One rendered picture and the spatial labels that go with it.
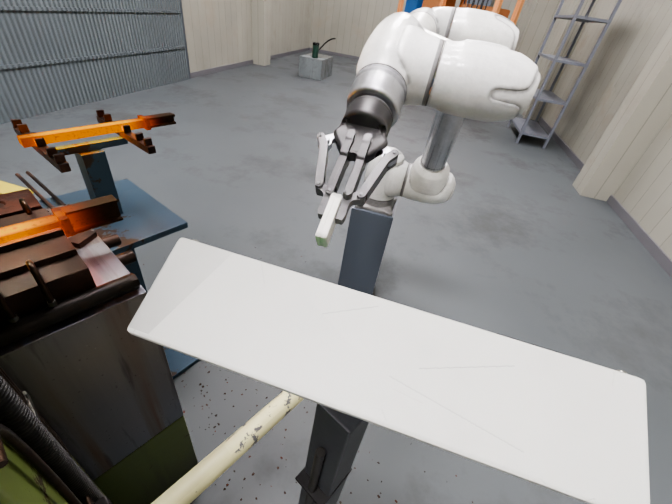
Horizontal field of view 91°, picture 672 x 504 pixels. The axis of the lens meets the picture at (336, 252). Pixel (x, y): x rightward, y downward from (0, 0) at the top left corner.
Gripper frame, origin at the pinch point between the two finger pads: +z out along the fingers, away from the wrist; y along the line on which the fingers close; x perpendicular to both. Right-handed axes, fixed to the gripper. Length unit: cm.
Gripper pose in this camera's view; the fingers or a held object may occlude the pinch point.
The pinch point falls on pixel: (329, 220)
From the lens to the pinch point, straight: 45.4
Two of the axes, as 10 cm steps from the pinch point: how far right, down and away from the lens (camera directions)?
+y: -9.5, -2.8, 1.6
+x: -0.3, -4.1, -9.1
